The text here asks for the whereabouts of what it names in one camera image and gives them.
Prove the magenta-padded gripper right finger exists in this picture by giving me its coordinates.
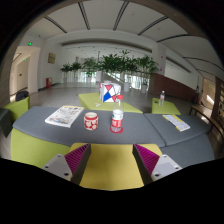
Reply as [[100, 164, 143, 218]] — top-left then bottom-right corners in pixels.
[[132, 143, 183, 185]]

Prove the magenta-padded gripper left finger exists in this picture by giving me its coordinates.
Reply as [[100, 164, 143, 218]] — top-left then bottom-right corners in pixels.
[[41, 143, 92, 185]]

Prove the red-capped clear water bottle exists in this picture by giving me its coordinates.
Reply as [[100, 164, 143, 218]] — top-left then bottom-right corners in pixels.
[[110, 94, 125, 134]]

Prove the small clear water bottle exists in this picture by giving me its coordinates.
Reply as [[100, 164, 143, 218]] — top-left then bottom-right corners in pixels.
[[158, 90, 166, 107]]

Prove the yellow and white leaflet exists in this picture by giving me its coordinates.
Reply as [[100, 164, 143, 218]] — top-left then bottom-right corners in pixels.
[[162, 114, 191, 132]]

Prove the large printed magazine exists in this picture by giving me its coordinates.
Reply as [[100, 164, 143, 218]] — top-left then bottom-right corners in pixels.
[[44, 105, 85, 129]]

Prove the yellow-green upholstered seat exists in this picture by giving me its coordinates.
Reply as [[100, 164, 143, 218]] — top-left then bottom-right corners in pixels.
[[69, 142, 163, 191]]

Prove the red and white patterned cup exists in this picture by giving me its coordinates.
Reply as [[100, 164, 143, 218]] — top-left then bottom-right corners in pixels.
[[83, 111, 100, 131]]

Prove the small lime green square seat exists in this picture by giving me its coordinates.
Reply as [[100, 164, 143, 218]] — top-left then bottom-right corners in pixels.
[[151, 97, 182, 116]]

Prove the large lime green seat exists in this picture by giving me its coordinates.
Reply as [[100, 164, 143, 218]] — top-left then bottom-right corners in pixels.
[[78, 92, 144, 115]]

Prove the dark grey seat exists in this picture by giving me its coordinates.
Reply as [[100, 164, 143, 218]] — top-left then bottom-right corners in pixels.
[[0, 108, 14, 138]]

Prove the lime green stool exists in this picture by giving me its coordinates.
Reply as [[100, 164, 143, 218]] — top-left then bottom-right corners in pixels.
[[3, 96, 31, 123]]

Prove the black bag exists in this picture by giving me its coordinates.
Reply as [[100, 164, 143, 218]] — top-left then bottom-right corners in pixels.
[[14, 90, 30, 102]]

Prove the red white blue geometric box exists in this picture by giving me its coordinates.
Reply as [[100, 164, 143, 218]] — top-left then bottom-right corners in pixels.
[[99, 82, 122, 104]]

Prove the framed wall picture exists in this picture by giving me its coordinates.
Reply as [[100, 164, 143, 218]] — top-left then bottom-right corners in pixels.
[[47, 52, 57, 64]]

